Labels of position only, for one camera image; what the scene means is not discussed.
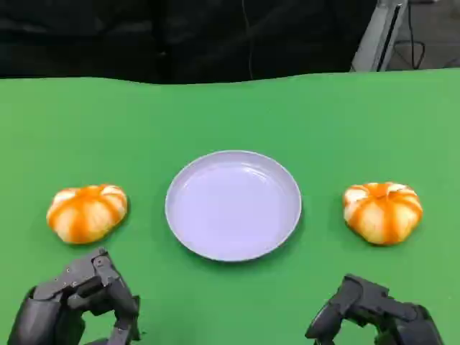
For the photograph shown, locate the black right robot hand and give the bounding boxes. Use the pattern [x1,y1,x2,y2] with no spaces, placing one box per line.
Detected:
[304,273,445,345]

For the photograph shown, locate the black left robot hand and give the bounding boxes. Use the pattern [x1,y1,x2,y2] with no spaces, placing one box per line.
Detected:
[6,247,142,345]

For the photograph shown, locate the orange and white bread roll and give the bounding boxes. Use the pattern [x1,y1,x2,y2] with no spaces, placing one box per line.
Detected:
[45,184,129,246]
[342,182,424,247]

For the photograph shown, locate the lilac plate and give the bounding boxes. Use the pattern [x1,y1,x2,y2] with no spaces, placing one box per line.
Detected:
[165,149,303,263]

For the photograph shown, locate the green cloth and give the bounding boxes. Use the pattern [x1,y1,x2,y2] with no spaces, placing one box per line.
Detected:
[0,68,460,345]

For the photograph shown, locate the black backdrop curtain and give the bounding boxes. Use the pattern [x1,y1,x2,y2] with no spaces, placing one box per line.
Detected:
[0,0,378,86]

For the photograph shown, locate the black floor cable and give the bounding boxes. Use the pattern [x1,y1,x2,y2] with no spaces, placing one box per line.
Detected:
[393,0,427,69]

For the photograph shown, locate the white and grey post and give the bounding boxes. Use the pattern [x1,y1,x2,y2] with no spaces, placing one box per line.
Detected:
[350,0,409,73]

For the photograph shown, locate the thin black hanging cable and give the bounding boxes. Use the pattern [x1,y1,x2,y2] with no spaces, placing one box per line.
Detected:
[241,0,254,81]

